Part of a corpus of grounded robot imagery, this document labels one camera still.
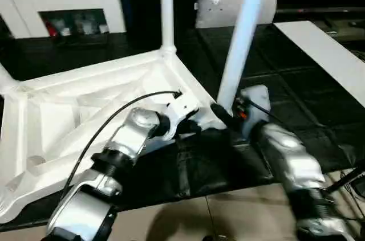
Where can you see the white plastic table leg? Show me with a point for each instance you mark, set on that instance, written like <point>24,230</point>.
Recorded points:
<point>242,36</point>
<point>166,7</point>
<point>7,78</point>

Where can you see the white plastic table top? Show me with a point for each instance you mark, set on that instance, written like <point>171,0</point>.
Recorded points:
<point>74,110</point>

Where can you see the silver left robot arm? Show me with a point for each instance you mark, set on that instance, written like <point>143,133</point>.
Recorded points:
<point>108,167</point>

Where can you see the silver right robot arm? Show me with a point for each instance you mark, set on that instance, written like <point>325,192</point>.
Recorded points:
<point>296,161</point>

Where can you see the black work mat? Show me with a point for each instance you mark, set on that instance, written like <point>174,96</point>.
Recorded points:
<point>274,76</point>

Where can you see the white flat sheet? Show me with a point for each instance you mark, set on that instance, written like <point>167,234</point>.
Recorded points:
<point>322,53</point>

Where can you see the grey cushion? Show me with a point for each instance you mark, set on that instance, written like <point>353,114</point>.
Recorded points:
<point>231,1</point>

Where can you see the black stand leg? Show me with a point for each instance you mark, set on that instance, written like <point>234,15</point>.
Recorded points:
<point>347,179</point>

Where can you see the grey floor device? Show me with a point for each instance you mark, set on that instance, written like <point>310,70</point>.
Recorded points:
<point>359,187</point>

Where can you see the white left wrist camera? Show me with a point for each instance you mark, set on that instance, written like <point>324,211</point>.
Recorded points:
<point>181,110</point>

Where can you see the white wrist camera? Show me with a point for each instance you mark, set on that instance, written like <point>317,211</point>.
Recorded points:
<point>255,98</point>
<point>181,110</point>

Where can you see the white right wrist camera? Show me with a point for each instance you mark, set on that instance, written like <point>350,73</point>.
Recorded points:
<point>255,98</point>

